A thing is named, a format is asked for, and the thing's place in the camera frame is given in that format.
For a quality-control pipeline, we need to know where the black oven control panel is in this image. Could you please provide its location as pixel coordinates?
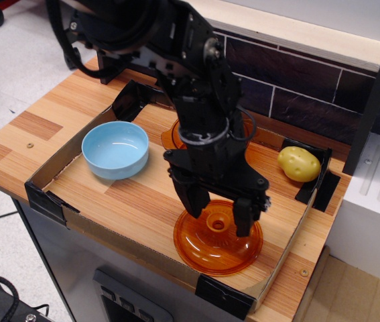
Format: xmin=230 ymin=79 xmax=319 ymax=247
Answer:
xmin=92 ymin=267 xmax=175 ymax=321

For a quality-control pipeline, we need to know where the orange transparent pot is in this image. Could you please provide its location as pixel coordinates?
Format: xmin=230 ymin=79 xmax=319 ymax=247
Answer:
xmin=161 ymin=113 xmax=256 ymax=161

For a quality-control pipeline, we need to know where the light blue bowl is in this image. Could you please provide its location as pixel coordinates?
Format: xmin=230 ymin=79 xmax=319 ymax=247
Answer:
xmin=81 ymin=121 xmax=149 ymax=180

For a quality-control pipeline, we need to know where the yellow plastic potato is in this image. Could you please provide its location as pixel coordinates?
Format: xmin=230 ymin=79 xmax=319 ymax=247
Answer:
xmin=277 ymin=146 xmax=321 ymax=182

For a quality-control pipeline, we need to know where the white toy sink unit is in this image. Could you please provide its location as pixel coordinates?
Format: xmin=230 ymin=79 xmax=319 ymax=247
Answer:
xmin=326 ymin=133 xmax=380 ymax=278

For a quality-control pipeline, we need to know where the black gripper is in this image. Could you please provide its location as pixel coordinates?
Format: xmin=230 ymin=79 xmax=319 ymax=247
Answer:
xmin=164 ymin=148 xmax=271 ymax=237

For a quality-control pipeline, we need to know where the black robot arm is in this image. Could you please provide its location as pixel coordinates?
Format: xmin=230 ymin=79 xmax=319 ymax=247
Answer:
xmin=46 ymin=1 xmax=270 ymax=237

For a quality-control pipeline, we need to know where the orange transparent pot lid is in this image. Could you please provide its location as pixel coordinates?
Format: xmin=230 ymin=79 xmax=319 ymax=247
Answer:
xmin=174 ymin=200 xmax=263 ymax=276

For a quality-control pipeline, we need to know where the cardboard fence with black tape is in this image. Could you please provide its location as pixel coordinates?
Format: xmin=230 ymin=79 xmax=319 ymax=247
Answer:
xmin=23 ymin=81 xmax=350 ymax=321

